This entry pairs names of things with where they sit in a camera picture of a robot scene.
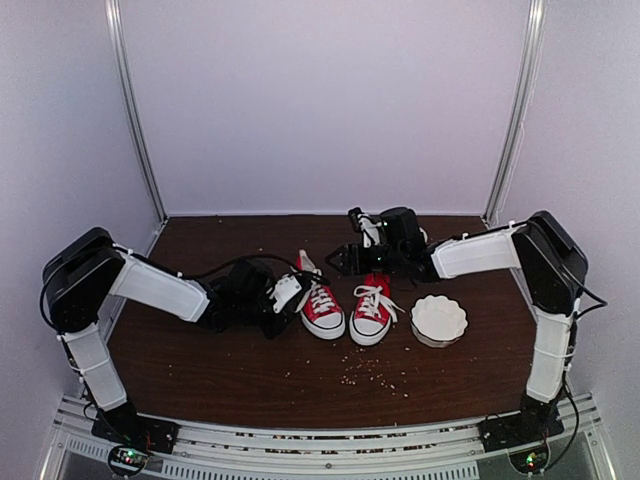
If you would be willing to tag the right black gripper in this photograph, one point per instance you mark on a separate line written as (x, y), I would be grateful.
(349, 250)

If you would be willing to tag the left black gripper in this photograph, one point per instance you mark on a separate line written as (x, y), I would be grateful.
(272, 329)

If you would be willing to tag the red canvas sneaker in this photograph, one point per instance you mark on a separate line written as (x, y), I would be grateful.
(321, 315)
(375, 312)

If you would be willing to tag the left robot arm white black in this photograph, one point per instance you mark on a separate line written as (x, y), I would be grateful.
(77, 281)

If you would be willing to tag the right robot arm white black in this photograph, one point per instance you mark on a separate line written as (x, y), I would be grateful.
(552, 264)

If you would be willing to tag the white scalloped ceramic bowl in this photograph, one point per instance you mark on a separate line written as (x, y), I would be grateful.
(437, 321)

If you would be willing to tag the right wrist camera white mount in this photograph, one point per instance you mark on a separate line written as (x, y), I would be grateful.
(370, 227)

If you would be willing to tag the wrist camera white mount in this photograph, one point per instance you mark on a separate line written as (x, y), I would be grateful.
(370, 227)
(292, 291)

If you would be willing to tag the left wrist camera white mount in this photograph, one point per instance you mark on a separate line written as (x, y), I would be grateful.
(292, 291)

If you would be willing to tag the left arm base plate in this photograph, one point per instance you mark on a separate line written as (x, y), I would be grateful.
(143, 433)

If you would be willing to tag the aluminium front rail frame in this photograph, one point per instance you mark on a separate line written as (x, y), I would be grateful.
(444, 450)

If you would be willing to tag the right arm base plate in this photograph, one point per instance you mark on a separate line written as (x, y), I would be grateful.
(511, 431)

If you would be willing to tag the right aluminium corner post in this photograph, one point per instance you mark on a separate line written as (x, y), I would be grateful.
(522, 97)

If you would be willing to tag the aluminium corner post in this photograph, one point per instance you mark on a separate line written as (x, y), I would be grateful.
(522, 97)
(116, 32)

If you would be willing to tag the left aluminium corner post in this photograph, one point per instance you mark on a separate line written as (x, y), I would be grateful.
(116, 32)

